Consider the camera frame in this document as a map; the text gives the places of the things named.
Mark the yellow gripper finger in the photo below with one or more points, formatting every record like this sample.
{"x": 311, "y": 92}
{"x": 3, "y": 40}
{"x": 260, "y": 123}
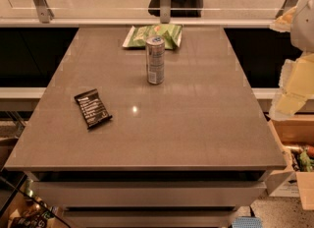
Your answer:
{"x": 296, "y": 86}
{"x": 283, "y": 22}

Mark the silver blue redbull can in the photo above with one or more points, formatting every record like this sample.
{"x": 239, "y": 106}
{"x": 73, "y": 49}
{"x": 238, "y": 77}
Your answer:
{"x": 155, "y": 51}

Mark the cardboard box with items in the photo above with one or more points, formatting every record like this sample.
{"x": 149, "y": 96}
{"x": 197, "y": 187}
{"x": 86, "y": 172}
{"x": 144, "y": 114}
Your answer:
{"x": 295, "y": 138}

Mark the black office chair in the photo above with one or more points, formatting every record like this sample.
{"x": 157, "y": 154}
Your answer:
{"x": 179, "y": 8}

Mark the green chip bag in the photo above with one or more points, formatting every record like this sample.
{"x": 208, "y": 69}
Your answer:
{"x": 172, "y": 35}

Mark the blue perforated basket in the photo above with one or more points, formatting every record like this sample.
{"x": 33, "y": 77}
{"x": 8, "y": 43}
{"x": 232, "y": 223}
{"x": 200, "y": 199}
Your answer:
{"x": 247, "y": 222}

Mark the lower grey drawer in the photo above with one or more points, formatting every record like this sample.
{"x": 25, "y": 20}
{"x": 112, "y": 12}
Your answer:
{"x": 150, "y": 219}

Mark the grey drawer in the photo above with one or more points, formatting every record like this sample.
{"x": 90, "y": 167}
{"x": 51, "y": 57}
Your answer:
{"x": 150, "y": 219}
{"x": 149, "y": 194}

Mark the upper grey drawer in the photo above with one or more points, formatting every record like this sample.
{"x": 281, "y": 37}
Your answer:
{"x": 149, "y": 194}

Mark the black snack bar wrapper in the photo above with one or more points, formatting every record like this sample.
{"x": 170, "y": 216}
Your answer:
{"x": 92, "y": 108}

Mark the box of snacks lower left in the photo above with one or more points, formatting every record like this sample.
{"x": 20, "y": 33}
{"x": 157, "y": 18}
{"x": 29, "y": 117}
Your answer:
{"x": 27, "y": 213}

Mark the middle metal railing bracket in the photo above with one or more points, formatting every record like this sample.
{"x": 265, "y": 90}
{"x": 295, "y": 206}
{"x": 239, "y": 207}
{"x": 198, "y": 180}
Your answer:
{"x": 165, "y": 11}

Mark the left metal railing bracket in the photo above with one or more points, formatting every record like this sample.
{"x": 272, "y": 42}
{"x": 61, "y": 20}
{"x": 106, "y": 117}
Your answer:
{"x": 44, "y": 13}

